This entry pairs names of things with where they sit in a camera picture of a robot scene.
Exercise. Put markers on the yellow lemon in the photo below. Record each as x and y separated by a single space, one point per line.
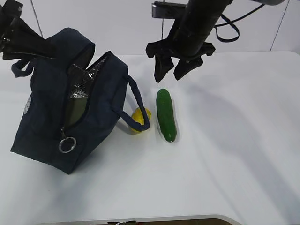
137 115

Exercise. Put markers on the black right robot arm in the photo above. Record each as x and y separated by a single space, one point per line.
200 11

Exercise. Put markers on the green cucumber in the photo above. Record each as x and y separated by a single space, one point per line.
165 115

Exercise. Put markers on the glass container green lid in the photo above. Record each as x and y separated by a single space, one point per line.
74 110

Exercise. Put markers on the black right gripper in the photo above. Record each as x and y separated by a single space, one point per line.
184 44

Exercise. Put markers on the dark blue lunch bag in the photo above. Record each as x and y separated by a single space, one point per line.
111 93

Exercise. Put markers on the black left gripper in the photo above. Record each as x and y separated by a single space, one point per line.
17 39

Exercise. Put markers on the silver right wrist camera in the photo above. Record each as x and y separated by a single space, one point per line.
167 10

